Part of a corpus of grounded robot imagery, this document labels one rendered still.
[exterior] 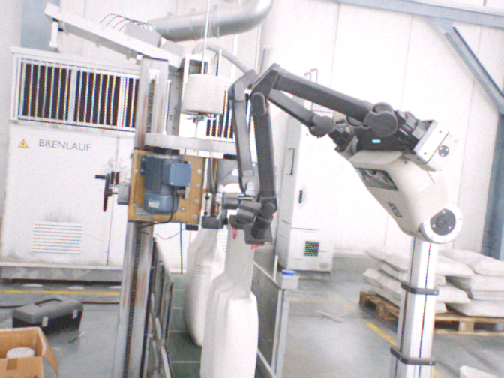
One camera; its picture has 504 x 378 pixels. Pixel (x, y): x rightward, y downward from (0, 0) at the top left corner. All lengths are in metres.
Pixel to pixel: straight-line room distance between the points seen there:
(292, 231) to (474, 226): 2.86
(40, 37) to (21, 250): 2.21
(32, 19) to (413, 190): 4.94
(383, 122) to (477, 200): 6.43
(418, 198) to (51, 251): 3.95
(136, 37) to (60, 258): 2.10
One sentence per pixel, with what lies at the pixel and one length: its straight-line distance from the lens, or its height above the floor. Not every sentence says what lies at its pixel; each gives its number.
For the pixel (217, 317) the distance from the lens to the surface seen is 2.16.
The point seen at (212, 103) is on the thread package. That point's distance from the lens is 2.28.
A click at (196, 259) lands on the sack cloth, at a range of 2.81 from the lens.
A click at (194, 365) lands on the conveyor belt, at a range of 2.64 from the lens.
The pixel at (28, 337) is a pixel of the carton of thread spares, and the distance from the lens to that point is 3.53.
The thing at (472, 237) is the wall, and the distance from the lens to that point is 8.08.
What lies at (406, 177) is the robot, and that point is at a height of 1.35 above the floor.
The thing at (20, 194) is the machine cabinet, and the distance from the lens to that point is 5.25.
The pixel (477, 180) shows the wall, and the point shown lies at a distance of 8.02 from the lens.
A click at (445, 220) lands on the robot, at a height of 1.21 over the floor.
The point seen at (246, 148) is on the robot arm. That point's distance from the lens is 2.13.
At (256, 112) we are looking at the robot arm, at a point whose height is 1.50.
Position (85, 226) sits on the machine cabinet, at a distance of 5.23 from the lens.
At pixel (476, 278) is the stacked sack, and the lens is 5.27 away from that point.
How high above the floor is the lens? 1.37
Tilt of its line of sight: 3 degrees down
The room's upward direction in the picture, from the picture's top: 6 degrees clockwise
